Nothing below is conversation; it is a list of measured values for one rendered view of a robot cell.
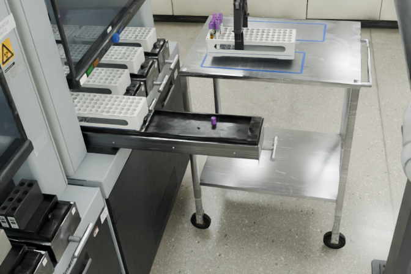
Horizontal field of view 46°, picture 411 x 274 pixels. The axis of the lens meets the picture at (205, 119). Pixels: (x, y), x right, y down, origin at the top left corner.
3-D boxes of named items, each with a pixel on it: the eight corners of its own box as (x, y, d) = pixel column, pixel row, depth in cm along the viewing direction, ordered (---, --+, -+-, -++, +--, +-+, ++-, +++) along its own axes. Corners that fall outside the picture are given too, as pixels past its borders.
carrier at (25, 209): (37, 196, 120) (30, 178, 116) (44, 197, 120) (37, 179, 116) (13, 232, 111) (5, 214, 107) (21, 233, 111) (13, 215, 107)
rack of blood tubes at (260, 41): (206, 55, 165) (205, 39, 162) (211, 42, 173) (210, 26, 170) (293, 59, 160) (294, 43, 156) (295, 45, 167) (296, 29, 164)
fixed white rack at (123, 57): (59, 72, 172) (54, 57, 169) (70, 58, 180) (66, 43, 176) (137, 76, 166) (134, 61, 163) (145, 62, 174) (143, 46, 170)
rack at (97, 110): (47, 126, 147) (41, 109, 143) (61, 107, 154) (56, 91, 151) (139, 134, 140) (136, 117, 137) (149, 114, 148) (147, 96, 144)
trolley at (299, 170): (190, 229, 214) (169, 70, 165) (214, 161, 249) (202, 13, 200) (346, 252, 198) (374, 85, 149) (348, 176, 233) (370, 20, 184)
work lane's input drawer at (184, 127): (39, 146, 150) (31, 123, 144) (59, 120, 161) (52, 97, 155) (274, 167, 135) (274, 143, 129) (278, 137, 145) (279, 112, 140)
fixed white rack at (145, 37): (76, 51, 184) (72, 37, 180) (87, 39, 192) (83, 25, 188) (150, 55, 178) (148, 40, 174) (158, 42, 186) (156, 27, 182)
